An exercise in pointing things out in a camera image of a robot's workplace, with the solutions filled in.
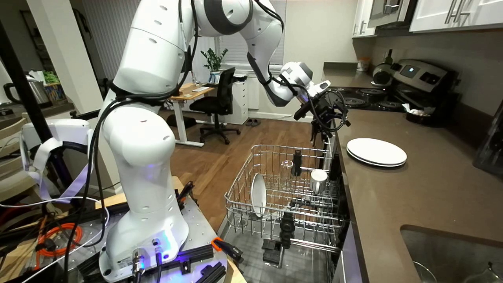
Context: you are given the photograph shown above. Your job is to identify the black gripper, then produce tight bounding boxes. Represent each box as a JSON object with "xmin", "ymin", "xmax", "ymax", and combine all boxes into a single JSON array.
[{"xmin": 299, "ymin": 86, "xmax": 350, "ymax": 147}]

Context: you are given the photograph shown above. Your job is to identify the stainless dishwasher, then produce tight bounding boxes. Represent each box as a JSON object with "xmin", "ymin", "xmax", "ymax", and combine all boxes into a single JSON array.
[{"xmin": 218, "ymin": 209, "xmax": 351, "ymax": 283}]

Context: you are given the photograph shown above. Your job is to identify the black bottle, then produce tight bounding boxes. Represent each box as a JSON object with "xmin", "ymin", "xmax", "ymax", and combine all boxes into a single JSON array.
[{"xmin": 292, "ymin": 147, "xmax": 304, "ymax": 177}]

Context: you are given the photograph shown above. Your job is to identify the white cup in rack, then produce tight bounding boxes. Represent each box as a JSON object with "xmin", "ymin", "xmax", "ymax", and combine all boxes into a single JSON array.
[{"xmin": 310, "ymin": 168, "xmax": 331, "ymax": 194}]

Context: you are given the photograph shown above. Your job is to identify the dark kettle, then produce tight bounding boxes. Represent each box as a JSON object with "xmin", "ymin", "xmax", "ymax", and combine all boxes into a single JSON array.
[{"xmin": 370, "ymin": 48, "xmax": 398, "ymax": 88}]

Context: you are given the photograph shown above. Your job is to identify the white cloth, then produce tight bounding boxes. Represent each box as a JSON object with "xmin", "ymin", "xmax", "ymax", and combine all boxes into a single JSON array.
[{"xmin": 402, "ymin": 102, "xmax": 430, "ymax": 117}]

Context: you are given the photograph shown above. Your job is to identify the black office chair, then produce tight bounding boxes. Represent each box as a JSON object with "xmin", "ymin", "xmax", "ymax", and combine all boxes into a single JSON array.
[{"xmin": 189, "ymin": 66, "xmax": 249, "ymax": 146}]

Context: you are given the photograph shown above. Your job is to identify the narrow white upper cabinet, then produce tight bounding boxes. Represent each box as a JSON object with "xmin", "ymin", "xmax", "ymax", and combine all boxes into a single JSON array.
[{"xmin": 351, "ymin": 0, "xmax": 378, "ymax": 37}]

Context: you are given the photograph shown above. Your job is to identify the black plastic rack part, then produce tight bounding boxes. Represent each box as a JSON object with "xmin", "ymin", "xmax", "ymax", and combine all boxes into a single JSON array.
[{"xmin": 262, "ymin": 237, "xmax": 287, "ymax": 265}]

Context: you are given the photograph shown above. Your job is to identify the green potted plant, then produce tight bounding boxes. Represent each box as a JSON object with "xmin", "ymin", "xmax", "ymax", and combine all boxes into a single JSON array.
[{"xmin": 202, "ymin": 45, "xmax": 230, "ymax": 84}]

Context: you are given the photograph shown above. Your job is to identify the wooden desk white legs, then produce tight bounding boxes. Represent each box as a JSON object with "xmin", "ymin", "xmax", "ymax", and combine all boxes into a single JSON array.
[{"xmin": 169, "ymin": 81, "xmax": 219, "ymax": 149}]

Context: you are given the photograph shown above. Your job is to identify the stainless range hood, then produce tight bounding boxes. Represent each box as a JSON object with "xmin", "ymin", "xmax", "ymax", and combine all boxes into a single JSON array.
[{"xmin": 369, "ymin": 0, "xmax": 419, "ymax": 28}]

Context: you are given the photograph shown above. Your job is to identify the black orange clamp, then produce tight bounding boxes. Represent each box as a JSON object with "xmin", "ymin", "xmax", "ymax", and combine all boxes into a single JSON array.
[{"xmin": 211, "ymin": 235, "xmax": 246, "ymax": 264}]

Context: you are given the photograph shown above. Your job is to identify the stainless kitchen sink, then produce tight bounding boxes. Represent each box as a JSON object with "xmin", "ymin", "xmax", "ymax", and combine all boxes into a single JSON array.
[{"xmin": 400, "ymin": 224, "xmax": 503, "ymax": 283}]

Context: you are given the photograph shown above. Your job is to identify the wide white upper cabinet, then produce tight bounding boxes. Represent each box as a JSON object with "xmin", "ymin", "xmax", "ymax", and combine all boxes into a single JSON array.
[{"xmin": 408, "ymin": 0, "xmax": 503, "ymax": 34}]

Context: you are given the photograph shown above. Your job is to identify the clear glass jar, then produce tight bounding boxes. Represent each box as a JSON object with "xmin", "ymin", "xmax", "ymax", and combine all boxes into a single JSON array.
[{"xmin": 463, "ymin": 262, "xmax": 502, "ymax": 283}]

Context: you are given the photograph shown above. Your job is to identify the white box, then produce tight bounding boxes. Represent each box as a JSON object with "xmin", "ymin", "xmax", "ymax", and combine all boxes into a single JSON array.
[{"xmin": 21, "ymin": 117, "xmax": 92, "ymax": 154}]

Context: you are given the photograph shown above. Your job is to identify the green box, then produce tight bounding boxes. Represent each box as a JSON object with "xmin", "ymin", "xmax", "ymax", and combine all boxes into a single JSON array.
[{"xmin": 42, "ymin": 69, "xmax": 60, "ymax": 86}]

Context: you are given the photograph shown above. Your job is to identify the dark pitcher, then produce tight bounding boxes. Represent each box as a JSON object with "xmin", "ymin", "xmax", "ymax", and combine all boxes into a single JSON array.
[{"xmin": 2, "ymin": 77, "xmax": 53, "ymax": 106}]

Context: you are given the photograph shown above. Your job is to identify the wire dishwasher rack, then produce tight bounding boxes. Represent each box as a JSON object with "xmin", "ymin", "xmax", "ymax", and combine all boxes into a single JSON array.
[{"xmin": 224, "ymin": 143, "xmax": 351, "ymax": 254}]

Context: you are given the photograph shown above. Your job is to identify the black bracket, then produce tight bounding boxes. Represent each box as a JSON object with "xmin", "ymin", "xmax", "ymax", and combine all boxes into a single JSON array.
[{"xmin": 196, "ymin": 260, "xmax": 227, "ymax": 283}]

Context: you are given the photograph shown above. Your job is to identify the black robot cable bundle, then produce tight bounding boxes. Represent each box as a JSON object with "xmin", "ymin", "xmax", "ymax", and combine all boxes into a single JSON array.
[{"xmin": 62, "ymin": 29, "xmax": 199, "ymax": 283}]

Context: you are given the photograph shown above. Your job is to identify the white lavender strap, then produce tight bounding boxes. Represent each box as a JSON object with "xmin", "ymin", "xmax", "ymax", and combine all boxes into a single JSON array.
[{"xmin": 21, "ymin": 136, "xmax": 93, "ymax": 205}]

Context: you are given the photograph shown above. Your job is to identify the orange cable coil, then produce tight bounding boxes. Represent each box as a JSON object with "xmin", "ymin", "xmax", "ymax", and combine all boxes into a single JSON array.
[{"xmin": 35, "ymin": 221, "xmax": 86, "ymax": 257}]

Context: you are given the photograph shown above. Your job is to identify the black camera stand pole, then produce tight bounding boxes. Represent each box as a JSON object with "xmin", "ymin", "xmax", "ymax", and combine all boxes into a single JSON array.
[{"xmin": 0, "ymin": 20, "xmax": 54, "ymax": 146}]

